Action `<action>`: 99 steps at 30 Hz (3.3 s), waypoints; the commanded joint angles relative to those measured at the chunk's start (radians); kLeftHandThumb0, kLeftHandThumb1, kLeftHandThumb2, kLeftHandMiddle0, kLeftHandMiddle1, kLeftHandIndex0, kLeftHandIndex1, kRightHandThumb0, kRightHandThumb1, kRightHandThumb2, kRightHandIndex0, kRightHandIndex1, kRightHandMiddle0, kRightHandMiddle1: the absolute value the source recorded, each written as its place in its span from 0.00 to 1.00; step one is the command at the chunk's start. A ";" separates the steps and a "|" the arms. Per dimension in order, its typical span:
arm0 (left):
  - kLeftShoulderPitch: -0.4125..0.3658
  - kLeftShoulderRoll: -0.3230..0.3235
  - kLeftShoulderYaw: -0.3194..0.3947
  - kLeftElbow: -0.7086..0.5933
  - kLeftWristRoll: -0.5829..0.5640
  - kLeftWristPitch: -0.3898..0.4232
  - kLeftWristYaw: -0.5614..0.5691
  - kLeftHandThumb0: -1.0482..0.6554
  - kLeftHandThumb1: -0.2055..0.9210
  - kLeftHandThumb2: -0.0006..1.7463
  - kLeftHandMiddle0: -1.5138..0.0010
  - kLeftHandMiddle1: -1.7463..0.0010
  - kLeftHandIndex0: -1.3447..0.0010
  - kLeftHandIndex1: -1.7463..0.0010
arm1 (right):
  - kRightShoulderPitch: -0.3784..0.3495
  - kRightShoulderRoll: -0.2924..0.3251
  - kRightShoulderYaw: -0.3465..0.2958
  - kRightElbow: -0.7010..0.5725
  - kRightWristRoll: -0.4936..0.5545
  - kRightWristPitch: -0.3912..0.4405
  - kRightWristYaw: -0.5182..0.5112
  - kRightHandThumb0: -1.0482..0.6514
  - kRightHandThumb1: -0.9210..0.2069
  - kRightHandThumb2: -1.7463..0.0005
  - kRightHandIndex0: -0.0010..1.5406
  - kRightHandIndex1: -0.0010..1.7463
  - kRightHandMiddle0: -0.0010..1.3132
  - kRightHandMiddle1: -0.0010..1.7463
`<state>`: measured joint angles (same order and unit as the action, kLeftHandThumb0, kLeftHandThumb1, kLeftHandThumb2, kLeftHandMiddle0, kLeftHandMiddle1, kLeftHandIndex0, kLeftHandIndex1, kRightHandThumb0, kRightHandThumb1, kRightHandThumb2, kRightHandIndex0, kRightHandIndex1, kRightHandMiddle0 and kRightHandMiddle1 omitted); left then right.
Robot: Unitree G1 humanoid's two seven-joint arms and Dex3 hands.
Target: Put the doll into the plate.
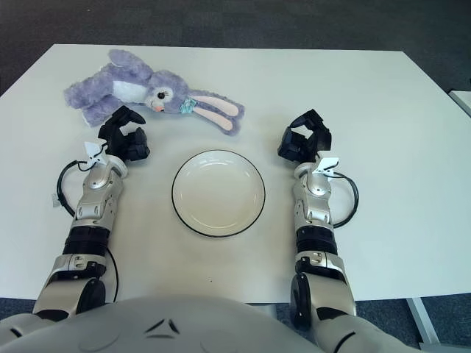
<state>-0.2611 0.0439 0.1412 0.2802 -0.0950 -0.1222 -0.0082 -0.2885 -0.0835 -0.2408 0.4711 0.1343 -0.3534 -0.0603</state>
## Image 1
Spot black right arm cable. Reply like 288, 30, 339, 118
327, 171, 360, 228

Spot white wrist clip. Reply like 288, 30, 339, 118
314, 157, 339, 177
83, 141, 107, 165

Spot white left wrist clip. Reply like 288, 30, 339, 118
83, 141, 107, 165

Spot white table leg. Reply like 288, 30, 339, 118
404, 296, 442, 346

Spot purple plush bunny doll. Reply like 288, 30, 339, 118
63, 49, 246, 138

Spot white neighbouring table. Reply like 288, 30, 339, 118
448, 88, 471, 118

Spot white plate with black rim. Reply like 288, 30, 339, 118
171, 148, 266, 237

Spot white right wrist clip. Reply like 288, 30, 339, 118
314, 157, 339, 177

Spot grey robot torso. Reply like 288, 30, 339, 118
0, 295, 442, 353

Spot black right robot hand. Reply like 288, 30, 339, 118
276, 108, 333, 165

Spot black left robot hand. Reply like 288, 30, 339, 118
97, 105, 152, 163

